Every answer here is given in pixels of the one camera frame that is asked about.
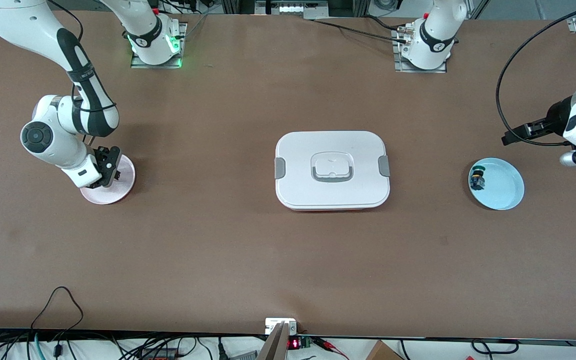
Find black base power cable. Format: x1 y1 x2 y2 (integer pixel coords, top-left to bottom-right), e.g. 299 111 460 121
313 17 411 46

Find black looped cable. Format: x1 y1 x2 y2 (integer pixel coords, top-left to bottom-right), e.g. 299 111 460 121
30 286 85 360

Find green push-button switch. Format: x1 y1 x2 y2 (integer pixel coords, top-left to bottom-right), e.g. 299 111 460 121
469 165 488 192

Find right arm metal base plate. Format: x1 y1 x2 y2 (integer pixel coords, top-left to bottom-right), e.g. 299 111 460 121
130 21 188 69

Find black coiled thin cable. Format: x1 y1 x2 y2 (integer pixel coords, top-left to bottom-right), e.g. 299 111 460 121
470 339 521 355

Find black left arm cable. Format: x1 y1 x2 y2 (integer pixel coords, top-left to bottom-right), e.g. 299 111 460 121
496 0 576 147

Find light blue round plate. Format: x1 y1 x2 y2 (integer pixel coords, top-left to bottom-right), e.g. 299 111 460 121
468 157 525 211

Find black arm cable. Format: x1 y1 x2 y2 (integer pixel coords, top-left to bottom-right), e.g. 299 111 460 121
496 0 576 147
48 0 119 148

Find red and black clip leads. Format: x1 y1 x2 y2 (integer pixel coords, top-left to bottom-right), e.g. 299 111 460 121
313 337 350 360

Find grey slanted board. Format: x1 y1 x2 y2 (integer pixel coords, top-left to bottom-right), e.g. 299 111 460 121
257 321 290 360

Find brown cardboard box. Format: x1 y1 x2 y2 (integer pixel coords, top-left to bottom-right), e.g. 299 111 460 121
365 340 404 360

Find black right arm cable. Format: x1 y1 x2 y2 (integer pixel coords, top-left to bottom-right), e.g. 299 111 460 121
48 0 119 148

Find small white box device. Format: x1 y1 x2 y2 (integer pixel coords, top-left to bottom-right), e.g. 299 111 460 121
265 318 298 335

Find pink round plate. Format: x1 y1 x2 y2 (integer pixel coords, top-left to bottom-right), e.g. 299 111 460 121
80 154 136 205

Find white lidded lunch box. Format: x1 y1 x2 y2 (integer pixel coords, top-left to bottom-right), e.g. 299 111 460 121
274 130 391 212

